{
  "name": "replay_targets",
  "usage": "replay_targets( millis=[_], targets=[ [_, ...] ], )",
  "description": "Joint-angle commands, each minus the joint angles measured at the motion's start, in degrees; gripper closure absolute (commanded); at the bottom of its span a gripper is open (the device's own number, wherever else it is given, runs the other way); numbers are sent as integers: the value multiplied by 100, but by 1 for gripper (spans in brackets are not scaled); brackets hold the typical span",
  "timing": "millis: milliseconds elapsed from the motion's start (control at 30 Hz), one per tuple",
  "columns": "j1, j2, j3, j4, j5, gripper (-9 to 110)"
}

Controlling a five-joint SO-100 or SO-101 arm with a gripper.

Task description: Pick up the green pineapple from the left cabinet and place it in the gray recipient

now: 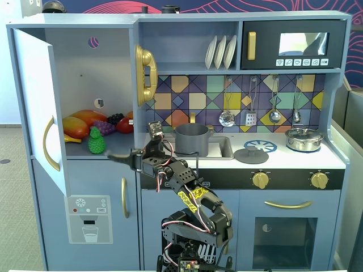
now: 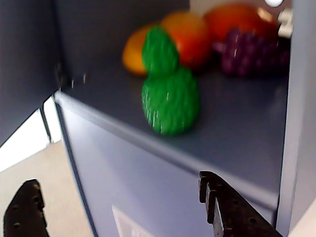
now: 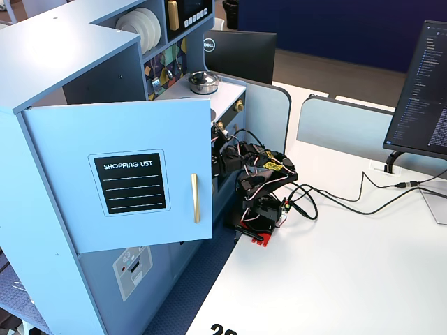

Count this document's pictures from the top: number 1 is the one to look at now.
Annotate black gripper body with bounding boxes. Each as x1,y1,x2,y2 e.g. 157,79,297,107
133,138,174,178

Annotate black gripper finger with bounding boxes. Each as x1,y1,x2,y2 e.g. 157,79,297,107
107,150,144,162
113,158,136,171

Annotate green toy pineapple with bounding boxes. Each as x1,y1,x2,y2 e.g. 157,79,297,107
87,126,107,155

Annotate blue cabinet door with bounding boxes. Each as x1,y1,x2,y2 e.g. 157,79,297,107
12,28,71,198

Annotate gray side cabinet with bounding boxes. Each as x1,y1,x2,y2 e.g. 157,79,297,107
330,84,363,272

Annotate purple toy grapes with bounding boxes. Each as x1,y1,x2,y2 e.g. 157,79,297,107
93,120,116,136

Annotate dark toy blackberries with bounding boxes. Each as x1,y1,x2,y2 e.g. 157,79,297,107
107,113,125,126

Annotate gray plastic pot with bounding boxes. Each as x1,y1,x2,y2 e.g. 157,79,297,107
169,123,214,157

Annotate large orange red mango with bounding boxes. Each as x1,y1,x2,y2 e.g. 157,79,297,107
70,109,108,128

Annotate yellow toy banana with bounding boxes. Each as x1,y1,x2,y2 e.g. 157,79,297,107
64,133,82,144

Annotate small orange yellow mango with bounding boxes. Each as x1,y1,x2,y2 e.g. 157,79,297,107
62,116,90,139

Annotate gray toy sink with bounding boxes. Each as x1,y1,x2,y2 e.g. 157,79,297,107
153,135,234,161

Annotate metal slotted skimmer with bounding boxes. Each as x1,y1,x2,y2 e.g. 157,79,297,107
218,76,236,128

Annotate gray pot lid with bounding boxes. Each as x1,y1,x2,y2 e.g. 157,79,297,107
233,141,269,164

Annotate gold toy telephone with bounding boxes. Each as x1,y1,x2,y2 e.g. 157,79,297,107
134,44,158,107

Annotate metal slotted spatula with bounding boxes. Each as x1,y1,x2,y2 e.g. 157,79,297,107
244,76,258,127

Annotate gold stove knob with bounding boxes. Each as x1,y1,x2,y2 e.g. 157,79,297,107
251,171,270,189
310,171,330,189

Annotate robot controller board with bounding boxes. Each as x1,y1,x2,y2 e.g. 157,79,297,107
178,259,199,272

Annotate gray toy plate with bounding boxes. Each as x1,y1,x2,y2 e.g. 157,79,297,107
223,35,238,70
214,35,227,70
204,35,218,70

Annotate metal ladle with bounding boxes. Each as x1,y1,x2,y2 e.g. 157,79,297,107
268,75,282,124

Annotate blue toy kitchen unit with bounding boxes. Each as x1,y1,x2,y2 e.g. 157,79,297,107
6,10,352,271

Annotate small metal spoon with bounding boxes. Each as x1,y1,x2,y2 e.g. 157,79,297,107
292,74,303,124

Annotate black round device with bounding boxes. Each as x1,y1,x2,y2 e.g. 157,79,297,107
161,5,181,15

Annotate steel pot with lid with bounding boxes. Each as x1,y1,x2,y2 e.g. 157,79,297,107
285,127,324,152

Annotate black toy microwave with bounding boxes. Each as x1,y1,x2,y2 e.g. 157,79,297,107
240,19,347,70

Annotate black helmet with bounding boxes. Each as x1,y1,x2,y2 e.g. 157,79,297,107
42,0,67,14

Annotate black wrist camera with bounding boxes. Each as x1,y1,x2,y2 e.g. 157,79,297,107
147,121,164,140

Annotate gold fridge door handle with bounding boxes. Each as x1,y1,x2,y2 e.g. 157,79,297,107
121,177,130,219

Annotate black camera cable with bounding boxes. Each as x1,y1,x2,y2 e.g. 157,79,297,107
163,141,201,182

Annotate curved gold door handle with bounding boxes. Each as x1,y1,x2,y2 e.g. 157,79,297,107
42,115,61,172

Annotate blue stove burner ring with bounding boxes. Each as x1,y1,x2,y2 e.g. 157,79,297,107
243,138,278,153

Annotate gold oven door handle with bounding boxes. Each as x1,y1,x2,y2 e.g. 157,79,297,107
264,200,314,210

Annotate gold microwave handle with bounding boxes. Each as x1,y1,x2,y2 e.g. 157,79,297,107
247,31,257,61

